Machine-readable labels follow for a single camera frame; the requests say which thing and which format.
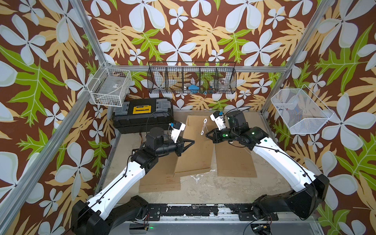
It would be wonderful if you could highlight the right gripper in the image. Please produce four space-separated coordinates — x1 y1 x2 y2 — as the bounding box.
204 128 240 144

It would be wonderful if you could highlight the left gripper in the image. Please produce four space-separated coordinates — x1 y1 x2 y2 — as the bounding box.
154 136 193 157

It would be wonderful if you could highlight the brown kraft file bag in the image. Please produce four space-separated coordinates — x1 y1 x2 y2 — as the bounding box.
139 153 181 193

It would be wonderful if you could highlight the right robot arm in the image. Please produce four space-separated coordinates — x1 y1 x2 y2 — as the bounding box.
206 110 330 220

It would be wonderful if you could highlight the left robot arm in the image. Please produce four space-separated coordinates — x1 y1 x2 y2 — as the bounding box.
70 127 195 235

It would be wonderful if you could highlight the blue object in basket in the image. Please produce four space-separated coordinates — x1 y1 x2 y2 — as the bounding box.
189 85 199 94

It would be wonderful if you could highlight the black toolbox yellow latch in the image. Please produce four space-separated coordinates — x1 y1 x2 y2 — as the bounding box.
112 98 174 134

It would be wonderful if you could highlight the white mesh basket right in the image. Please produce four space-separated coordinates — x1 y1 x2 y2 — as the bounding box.
271 85 334 135

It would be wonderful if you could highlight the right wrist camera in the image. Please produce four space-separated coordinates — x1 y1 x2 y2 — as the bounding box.
210 111 226 130

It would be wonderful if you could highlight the black wire basket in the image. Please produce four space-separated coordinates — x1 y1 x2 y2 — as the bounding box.
146 61 238 95

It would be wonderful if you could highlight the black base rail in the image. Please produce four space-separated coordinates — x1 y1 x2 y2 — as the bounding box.
143 203 279 222

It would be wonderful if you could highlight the white wire basket left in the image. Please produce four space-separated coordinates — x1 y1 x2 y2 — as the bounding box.
88 63 132 107

